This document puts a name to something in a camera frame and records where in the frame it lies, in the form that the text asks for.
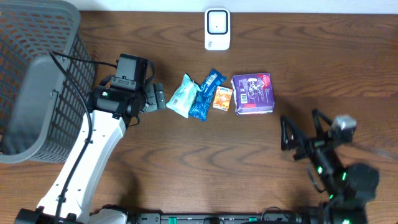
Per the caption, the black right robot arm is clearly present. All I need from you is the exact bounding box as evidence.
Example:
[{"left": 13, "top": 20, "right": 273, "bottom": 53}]
[{"left": 280, "top": 109, "right": 379, "bottom": 223}]

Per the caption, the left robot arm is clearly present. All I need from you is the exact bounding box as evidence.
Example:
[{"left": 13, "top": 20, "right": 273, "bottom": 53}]
[{"left": 15, "top": 83, "right": 166, "bottom": 223}]

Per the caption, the blue snack wrapper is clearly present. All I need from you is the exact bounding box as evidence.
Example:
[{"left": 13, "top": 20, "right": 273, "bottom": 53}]
[{"left": 188, "top": 69, "right": 226, "bottom": 121}]

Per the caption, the purple noodle packet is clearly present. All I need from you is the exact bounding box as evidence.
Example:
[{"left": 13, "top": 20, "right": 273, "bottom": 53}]
[{"left": 231, "top": 73, "right": 275, "bottom": 115}]

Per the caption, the grey plastic mesh basket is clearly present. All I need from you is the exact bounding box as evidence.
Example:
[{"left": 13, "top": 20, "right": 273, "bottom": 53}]
[{"left": 1, "top": 1, "right": 95, "bottom": 163}]

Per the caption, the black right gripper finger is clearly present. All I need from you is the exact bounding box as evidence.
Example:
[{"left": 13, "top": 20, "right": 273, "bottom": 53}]
[
  {"left": 280, "top": 116, "right": 308, "bottom": 151},
  {"left": 312, "top": 108, "right": 334, "bottom": 138}
]

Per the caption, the orange tissue packet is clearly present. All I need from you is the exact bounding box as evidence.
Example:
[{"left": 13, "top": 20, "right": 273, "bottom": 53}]
[{"left": 213, "top": 86, "right": 233, "bottom": 111}]

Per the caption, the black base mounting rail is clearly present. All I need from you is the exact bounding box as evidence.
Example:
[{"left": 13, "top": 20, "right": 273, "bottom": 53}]
[{"left": 99, "top": 205, "right": 368, "bottom": 224}]

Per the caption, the white barcode scanner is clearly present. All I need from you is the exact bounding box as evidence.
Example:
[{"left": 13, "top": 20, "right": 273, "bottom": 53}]
[{"left": 205, "top": 8, "right": 231, "bottom": 51}]

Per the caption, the mint green wipes packet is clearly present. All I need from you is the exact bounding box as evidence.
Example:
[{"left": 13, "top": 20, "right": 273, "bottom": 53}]
[{"left": 166, "top": 73, "right": 201, "bottom": 118}]

